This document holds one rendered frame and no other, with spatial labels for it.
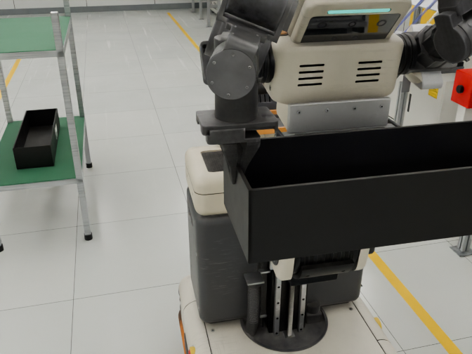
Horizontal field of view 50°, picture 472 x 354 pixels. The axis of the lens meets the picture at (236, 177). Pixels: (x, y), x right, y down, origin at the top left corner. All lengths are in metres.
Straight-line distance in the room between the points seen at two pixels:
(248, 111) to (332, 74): 0.43
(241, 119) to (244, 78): 0.10
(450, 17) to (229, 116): 0.52
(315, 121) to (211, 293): 0.72
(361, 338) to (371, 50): 0.94
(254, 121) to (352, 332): 1.13
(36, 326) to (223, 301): 0.90
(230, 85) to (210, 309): 1.12
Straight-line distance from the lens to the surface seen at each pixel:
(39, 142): 2.97
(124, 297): 2.28
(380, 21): 1.04
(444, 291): 2.43
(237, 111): 0.66
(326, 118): 1.07
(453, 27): 1.05
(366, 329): 1.73
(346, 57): 1.06
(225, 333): 1.67
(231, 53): 0.57
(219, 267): 1.53
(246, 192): 0.65
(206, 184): 1.38
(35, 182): 2.54
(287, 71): 1.03
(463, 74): 2.75
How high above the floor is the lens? 1.43
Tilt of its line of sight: 26 degrees down
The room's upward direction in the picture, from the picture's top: straight up
